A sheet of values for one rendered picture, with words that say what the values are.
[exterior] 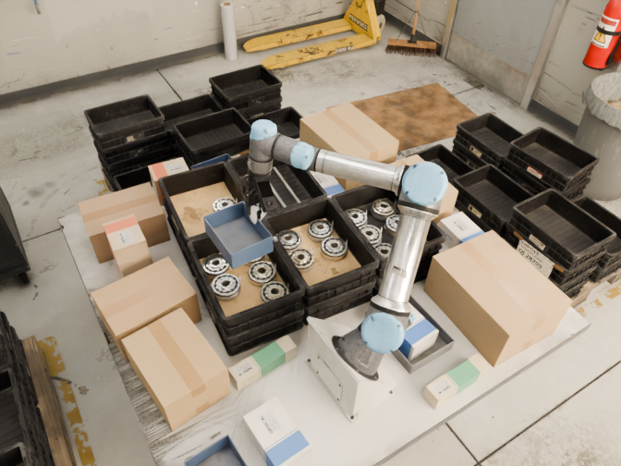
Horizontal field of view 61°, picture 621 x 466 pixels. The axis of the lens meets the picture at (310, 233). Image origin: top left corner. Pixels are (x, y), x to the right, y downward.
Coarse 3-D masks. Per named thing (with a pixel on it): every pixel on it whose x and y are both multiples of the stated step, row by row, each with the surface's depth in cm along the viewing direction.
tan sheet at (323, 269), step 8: (304, 232) 214; (304, 240) 210; (312, 240) 211; (304, 248) 208; (312, 248) 208; (320, 248) 208; (320, 256) 205; (352, 256) 205; (320, 264) 202; (328, 264) 202; (336, 264) 202; (344, 264) 202; (352, 264) 202; (312, 272) 199; (320, 272) 199; (328, 272) 199; (336, 272) 199; (344, 272) 199; (312, 280) 196; (320, 280) 196
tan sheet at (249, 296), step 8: (232, 272) 198; (240, 272) 198; (240, 280) 195; (248, 280) 195; (280, 280) 196; (248, 288) 193; (256, 288) 193; (240, 296) 190; (248, 296) 190; (256, 296) 190; (224, 304) 187; (232, 304) 187; (240, 304) 187; (248, 304) 188; (256, 304) 188; (224, 312) 185; (232, 312) 185
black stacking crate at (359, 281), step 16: (304, 208) 211; (320, 208) 215; (272, 224) 208; (288, 224) 213; (304, 224) 217; (336, 224) 213; (352, 240) 204; (368, 256) 195; (368, 272) 192; (336, 288) 189; (352, 288) 194; (304, 304) 189
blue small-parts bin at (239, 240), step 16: (224, 208) 177; (240, 208) 181; (208, 224) 171; (224, 224) 181; (240, 224) 181; (256, 224) 176; (224, 240) 175; (240, 240) 175; (256, 240) 175; (272, 240) 169; (224, 256) 170; (240, 256) 165; (256, 256) 170
